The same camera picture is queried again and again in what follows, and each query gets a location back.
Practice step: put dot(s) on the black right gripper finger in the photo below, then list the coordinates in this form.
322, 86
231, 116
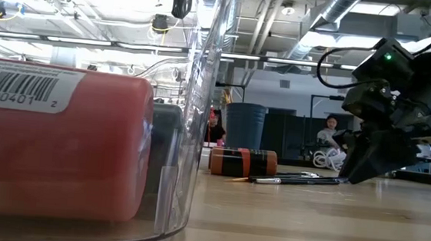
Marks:
378, 156

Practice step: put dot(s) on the black paintbrush gold ferrule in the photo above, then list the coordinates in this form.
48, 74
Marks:
241, 179

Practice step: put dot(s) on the clear plastic bin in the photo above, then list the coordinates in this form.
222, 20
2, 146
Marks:
202, 96

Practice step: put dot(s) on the person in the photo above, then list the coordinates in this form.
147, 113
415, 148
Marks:
214, 130
328, 133

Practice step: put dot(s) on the long ceiling light strip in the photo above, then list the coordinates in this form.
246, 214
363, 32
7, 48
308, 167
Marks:
90, 42

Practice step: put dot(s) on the white pillar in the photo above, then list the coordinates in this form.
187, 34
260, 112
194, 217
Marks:
63, 56

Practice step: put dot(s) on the silver slanted ventilation duct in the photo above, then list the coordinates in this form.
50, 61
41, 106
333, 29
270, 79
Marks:
336, 7

